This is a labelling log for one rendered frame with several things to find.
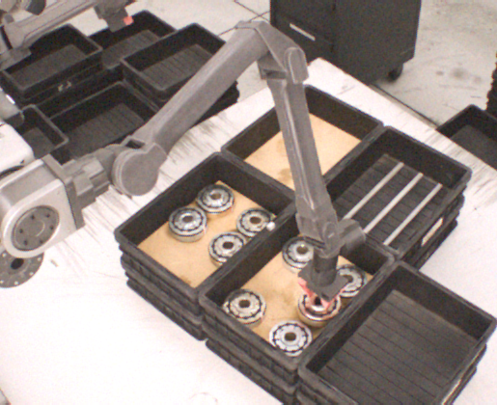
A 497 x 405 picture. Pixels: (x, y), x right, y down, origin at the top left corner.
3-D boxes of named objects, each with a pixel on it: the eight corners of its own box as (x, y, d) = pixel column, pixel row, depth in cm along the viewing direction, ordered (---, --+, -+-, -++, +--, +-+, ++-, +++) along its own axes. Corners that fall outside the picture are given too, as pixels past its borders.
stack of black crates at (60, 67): (43, 172, 314) (21, 91, 281) (13, 138, 330) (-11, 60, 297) (118, 129, 332) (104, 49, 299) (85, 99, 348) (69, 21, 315)
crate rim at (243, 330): (293, 372, 159) (294, 366, 157) (195, 301, 173) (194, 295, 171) (396, 263, 179) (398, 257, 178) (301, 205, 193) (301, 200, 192)
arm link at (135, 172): (245, 5, 142) (276, 4, 135) (279, 56, 150) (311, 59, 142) (86, 165, 129) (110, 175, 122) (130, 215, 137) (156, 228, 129)
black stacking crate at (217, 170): (198, 322, 180) (194, 295, 172) (118, 261, 194) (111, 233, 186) (299, 229, 200) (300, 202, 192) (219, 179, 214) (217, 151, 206)
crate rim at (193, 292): (195, 301, 173) (194, 295, 171) (111, 238, 187) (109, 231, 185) (301, 205, 193) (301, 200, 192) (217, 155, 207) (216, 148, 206)
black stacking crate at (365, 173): (391, 285, 186) (397, 257, 178) (301, 229, 200) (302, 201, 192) (466, 200, 207) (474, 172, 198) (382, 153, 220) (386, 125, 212)
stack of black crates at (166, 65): (171, 175, 311) (160, 92, 278) (130, 140, 326) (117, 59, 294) (242, 132, 328) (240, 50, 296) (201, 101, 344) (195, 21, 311)
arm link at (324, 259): (308, 243, 160) (326, 258, 157) (331, 228, 163) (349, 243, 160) (306, 263, 165) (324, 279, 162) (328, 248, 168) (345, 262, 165)
